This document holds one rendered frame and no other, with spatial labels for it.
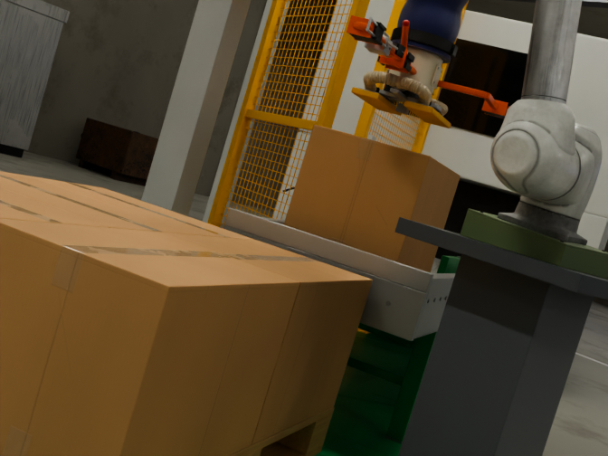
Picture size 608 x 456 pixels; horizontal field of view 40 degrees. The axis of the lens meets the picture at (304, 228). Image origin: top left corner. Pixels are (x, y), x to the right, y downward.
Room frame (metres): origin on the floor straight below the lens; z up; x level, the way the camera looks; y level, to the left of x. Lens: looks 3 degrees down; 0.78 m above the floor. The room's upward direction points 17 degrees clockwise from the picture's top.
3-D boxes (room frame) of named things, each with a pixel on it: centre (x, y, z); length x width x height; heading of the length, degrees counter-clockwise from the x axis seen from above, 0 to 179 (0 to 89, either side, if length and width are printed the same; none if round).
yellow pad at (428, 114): (2.93, -0.30, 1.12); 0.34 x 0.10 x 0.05; 160
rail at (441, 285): (3.58, -0.80, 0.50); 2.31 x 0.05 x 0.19; 159
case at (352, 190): (2.94, -0.22, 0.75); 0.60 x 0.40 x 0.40; 161
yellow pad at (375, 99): (2.99, -0.12, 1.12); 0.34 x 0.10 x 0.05; 160
